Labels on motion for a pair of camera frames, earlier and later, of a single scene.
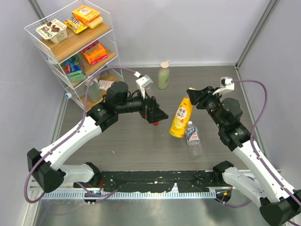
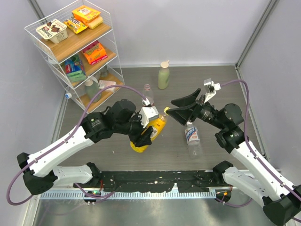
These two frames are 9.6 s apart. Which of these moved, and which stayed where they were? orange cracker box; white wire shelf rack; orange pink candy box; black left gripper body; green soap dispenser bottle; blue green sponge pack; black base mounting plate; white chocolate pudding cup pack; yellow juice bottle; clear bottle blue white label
Moved: black left gripper body; yellow juice bottle
Stayed: white chocolate pudding cup pack; blue green sponge pack; clear bottle blue white label; green soap dispenser bottle; black base mounting plate; white wire shelf rack; orange pink candy box; orange cracker box
